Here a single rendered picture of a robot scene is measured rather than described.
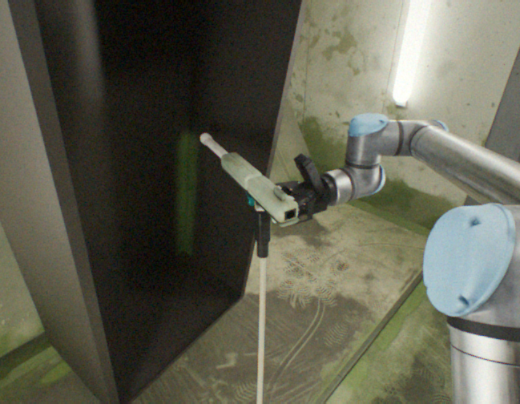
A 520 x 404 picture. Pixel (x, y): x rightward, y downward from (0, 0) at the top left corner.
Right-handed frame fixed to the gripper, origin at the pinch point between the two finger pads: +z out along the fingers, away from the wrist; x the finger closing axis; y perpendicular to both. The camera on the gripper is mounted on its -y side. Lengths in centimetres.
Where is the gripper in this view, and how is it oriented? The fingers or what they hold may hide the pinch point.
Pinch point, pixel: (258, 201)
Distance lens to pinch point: 83.1
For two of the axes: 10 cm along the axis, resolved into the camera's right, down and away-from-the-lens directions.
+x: -4.8, -4.7, 7.4
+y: -0.2, 8.5, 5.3
